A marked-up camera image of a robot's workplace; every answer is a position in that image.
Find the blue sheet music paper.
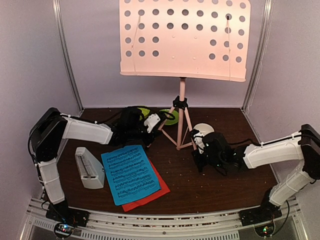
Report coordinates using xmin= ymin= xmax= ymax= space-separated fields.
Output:
xmin=101 ymin=145 xmax=161 ymax=206

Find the pink music stand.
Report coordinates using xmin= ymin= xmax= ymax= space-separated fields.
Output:
xmin=119 ymin=0 xmax=252 ymax=151

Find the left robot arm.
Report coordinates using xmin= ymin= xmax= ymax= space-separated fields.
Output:
xmin=27 ymin=106 xmax=165 ymax=222

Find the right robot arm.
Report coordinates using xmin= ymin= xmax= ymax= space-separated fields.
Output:
xmin=190 ymin=123 xmax=320 ymax=221

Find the lime green bowl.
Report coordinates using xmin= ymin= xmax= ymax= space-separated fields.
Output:
xmin=138 ymin=107 xmax=151 ymax=119

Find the white and blue bowl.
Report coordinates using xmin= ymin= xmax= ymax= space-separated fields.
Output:
xmin=193 ymin=123 xmax=215 ymax=136

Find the green plate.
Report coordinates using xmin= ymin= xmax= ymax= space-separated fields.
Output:
xmin=157 ymin=109 xmax=179 ymax=126

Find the red sheet music paper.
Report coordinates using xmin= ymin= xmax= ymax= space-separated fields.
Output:
xmin=122 ymin=160 xmax=170 ymax=212

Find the white metronome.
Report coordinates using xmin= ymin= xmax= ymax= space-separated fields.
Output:
xmin=75 ymin=147 xmax=105 ymax=190

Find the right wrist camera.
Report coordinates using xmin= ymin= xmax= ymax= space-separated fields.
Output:
xmin=191 ymin=127 xmax=209 ymax=154

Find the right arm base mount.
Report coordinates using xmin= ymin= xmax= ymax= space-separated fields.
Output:
xmin=239 ymin=207 xmax=282 ymax=238

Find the front aluminium rail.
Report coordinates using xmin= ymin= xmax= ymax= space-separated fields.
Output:
xmin=18 ymin=197 xmax=310 ymax=240

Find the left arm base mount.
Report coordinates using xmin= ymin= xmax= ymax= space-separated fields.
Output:
xmin=45 ymin=208 xmax=90 ymax=239

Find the left aluminium frame post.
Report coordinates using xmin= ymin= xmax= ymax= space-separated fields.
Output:
xmin=52 ymin=0 xmax=85 ymax=114

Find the aluminium frame post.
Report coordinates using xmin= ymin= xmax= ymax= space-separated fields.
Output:
xmin=52 ymin=0 xmax=85 ymax=114
xmin=242 ymin=0 xmax=274 ymax=116

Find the right aluminium frame post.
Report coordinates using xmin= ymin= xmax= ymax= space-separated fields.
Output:
xmin=242 ymin=0 xmax=274 ymax=116

